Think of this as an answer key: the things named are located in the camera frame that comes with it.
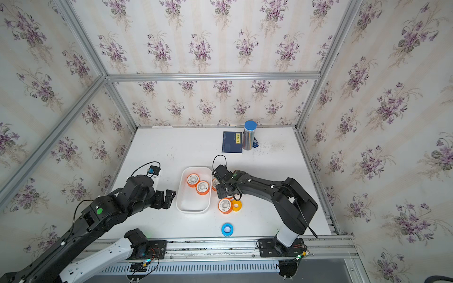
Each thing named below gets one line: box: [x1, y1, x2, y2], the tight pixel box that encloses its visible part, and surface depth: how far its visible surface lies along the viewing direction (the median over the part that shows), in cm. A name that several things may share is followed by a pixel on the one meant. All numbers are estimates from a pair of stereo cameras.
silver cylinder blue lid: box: [242, 120, 258, 151], surface depth 100 cm
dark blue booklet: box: [221, 130, 243, 154], surface depth 113 cm
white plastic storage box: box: [175, 166, 213, 214], surface depth 92 cm
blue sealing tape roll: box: [221, 222, 235, 238], surface depth 80 cm
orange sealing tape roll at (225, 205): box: [218, 196, 234, 215], surface depth 85 cm
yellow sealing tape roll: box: [231, 199, 243, 212], surface depth 87 cm
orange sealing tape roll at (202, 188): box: [195, 180, 210, 196], surface depth 91 cm
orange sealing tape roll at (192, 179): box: [186, 173, 200, 189], surface depth 95 cm
